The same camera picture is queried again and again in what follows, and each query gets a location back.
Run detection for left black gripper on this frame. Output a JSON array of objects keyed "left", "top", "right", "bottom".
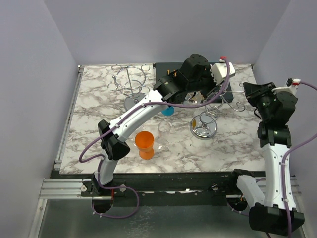
[{"left": 186, "top": 62, "right": 222, "bottom": 97}]

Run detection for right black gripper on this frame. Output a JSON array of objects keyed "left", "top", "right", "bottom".
[{"left": 243, "top": 82, "right": 279, "bottom": 121}]

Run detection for clear glass with reflection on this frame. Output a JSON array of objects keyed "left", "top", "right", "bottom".
[{"left": 185, "top": 92, "right": 204, "bottom": 105}]

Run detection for scroll arm chrome glass rack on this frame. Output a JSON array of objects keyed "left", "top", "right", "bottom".
[{"left": 189, "top": 89, "right": 246, "bottom": 140}]

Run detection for yellow plastic goblet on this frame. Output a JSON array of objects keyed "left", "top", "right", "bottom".
[{"left": 192, "top": 119, "right": 197, "bottom": 128}]

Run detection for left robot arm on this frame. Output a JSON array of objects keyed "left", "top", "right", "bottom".
[{"left": 93, "top": 54, "right": 235, "bottom": 196}]

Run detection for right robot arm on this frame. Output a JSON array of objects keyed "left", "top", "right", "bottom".
[{"left": 228, "top": 78, "right": 305, "bottom": 237}]

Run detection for blue plastic goblet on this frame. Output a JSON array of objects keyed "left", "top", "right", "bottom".
[{"left": 161, "top": 107, "right": 175, "bottom": 117}]

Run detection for dark grey tool tray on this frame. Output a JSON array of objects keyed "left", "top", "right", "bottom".
[{"left": 153, "top": 62, "right": 234, "bottom": 103}]

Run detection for clear stemmed glass centre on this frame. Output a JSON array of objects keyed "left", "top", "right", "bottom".
[{"left": 157, "top": 121, "right": 171, "bottom": 151}]

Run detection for orange plastic goblet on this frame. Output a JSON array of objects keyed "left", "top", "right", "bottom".
[{"left": 135, "top": 131, "right": 154, "bottom": 160}]

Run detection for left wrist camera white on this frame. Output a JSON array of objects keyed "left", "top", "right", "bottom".
[{"left": 211, "top": 56, "right": 228, "bottom": 86}]

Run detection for yellow handled pliers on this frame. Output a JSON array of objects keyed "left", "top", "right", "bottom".
[{"left": 167, "top": 70, "right": 178, "bottom": 77}]

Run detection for round ring chrome glass rack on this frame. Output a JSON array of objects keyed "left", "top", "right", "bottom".
[{"left": 107, "top": 64, "right": 151, "bottom": 111}]

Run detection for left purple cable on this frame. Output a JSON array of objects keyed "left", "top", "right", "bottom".
[{"left": 78, "top": 56, "right": 230, "bottom": 219}]

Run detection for purple cable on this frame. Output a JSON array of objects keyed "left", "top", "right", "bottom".
[
  {"left": 78, "top": 56, "right": 230, "bottom": 219},
  {"left": 227, "top": 80, "right": 317, "bottom": 238}
]

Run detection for black front mounting rail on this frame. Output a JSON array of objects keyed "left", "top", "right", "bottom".
[{"left": 81, "top": 169, "right": 242, "bottom": 207}]

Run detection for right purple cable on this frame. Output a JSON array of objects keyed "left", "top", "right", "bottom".
[{"left": 227, "top": 80, "right": 317, "bottom": 238}]

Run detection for aluminium extrusion frame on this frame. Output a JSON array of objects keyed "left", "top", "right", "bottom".
[{"left": 28, "top": 65, "right": 85, "bottom": 238}]

